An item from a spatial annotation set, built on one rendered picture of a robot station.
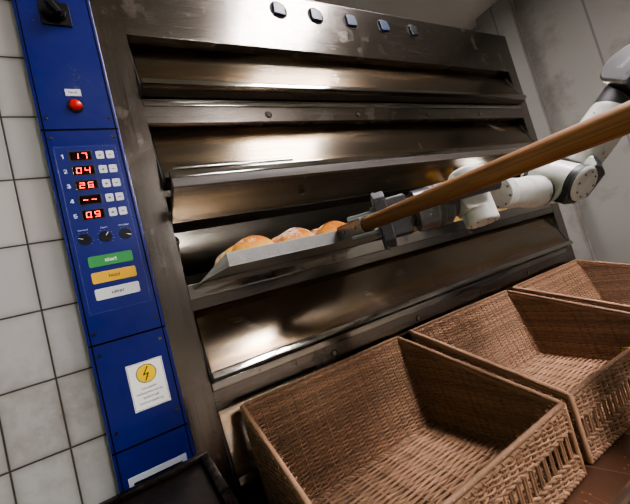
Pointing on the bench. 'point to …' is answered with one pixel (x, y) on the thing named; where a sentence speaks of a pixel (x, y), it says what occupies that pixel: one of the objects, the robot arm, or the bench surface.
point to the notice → (148, 384)
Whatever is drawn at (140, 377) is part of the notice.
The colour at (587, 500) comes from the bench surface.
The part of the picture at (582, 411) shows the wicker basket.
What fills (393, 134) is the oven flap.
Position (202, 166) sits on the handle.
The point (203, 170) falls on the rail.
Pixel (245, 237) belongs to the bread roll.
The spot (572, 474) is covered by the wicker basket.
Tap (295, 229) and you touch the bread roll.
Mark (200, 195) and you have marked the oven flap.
